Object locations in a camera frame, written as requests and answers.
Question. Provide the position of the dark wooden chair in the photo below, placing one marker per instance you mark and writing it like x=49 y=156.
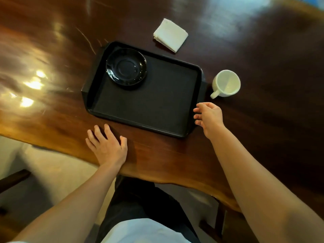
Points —
x=14 y=178

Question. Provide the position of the person's dark trousers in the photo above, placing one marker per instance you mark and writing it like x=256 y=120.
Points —
x=136 y=199

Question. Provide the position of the person's white shirt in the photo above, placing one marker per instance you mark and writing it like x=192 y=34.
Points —
x=144 y=232

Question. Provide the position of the person's left little finger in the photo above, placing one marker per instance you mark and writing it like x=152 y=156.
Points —
x=90 y=146

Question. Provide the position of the white folded napkin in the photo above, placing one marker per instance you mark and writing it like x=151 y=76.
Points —
x=170 y=34

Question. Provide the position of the black plastic serving tray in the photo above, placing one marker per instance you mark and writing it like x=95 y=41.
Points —
x=157 y=103

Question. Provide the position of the person's right hand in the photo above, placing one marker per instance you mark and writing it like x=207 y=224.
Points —
x=212 y=120

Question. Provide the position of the person's left hand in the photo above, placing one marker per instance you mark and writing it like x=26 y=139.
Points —
x=110 y=151

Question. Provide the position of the white ceramic cup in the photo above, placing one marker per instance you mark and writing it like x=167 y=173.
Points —
x=226 y=83

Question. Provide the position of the black glossy saucer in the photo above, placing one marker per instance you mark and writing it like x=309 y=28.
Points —
x=126 y=67

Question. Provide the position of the person's left middle finger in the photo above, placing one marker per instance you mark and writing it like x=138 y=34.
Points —
x=100 y=135

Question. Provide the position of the person's left forearm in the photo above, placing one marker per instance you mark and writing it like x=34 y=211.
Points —
x=76 y=207

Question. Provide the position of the person's left thumb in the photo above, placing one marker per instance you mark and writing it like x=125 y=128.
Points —
x=123 y=145

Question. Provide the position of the person's right forearm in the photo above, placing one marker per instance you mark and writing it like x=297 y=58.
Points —
x=253 y=189

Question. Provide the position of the person's right fingers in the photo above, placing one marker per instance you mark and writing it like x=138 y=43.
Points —
x=198 y=110

